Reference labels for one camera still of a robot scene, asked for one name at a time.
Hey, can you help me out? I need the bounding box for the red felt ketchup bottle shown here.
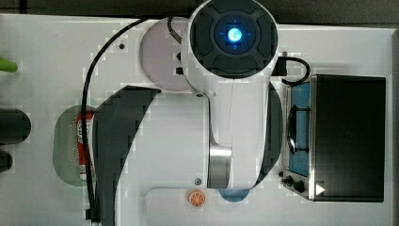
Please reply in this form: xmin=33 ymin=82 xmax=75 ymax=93
xmin=75 ymin=111 xmax=96 ymax=181

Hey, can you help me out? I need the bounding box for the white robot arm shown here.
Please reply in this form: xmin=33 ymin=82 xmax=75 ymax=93
xmin=92 ymin=0 xmax=279 ymax=226

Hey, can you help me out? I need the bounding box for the lilac round plate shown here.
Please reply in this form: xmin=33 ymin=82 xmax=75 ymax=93
xmin=139 ymin=18 xmax=188 ymax=91

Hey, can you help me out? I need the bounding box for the orange slice toy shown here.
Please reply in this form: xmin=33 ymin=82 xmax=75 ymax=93
xmin=188 ymin=190 xmax=206 ymax=207

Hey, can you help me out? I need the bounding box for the blue round object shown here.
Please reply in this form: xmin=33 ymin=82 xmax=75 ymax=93
xmin=219 ymin=189 xmax=249 ymax=202

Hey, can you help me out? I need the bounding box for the black toaster oven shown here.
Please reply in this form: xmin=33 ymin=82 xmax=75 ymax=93
xmin=281 ymin=74 xmax=386 ymax=202

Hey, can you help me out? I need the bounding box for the black pot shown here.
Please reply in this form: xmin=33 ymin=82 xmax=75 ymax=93
xmin=0 ymin=109 xmax=31 ymax=145

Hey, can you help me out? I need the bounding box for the green pear toy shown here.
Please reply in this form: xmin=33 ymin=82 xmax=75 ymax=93
xmin=0 ymin=57 xmax=18 ymax=73

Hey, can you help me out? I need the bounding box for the black oven cable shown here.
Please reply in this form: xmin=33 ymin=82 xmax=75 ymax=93
xmin=272 ymin=56 xmax=311 ymax=87

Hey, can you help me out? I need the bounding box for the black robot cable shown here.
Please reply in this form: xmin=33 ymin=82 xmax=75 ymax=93
xmin=80 ymin=17 xmax=152 ymax=224

